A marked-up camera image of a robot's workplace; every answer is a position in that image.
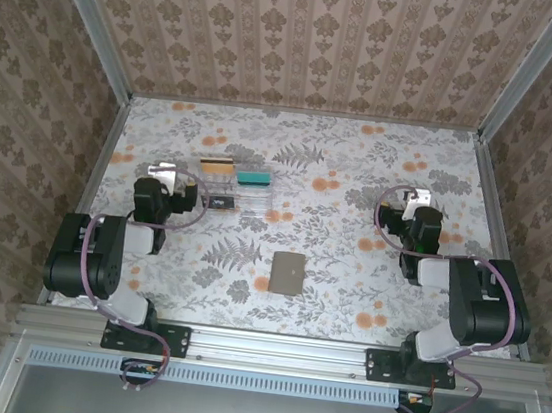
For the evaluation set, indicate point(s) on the taupe leather card holder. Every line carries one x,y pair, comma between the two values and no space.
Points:
288,273

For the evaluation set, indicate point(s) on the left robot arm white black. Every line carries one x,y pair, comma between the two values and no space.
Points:
97,265

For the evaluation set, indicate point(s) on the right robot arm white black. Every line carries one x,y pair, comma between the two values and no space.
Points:
489,313

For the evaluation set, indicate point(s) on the black plastic card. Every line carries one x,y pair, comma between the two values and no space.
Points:
221,204

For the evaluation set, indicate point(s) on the gold card with stripe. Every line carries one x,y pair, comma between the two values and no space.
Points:
218,165

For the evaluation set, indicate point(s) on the teal plastic card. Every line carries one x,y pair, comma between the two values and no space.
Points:
254,178

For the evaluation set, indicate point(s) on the clear acrylic card organizer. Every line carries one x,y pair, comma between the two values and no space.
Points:
257,199

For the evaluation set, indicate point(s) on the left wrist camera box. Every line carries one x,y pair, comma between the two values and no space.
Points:
166,175

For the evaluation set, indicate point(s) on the aluminium table side rail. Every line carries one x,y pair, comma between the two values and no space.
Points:
97,169
498,219

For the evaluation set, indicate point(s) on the thin aluminium table edge rail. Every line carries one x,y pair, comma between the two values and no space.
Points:
307,113

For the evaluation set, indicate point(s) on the aluminium frame post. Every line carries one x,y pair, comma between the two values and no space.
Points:
97,23
529,71

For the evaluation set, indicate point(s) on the wide aluminium base rail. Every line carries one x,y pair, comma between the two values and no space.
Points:
278,353

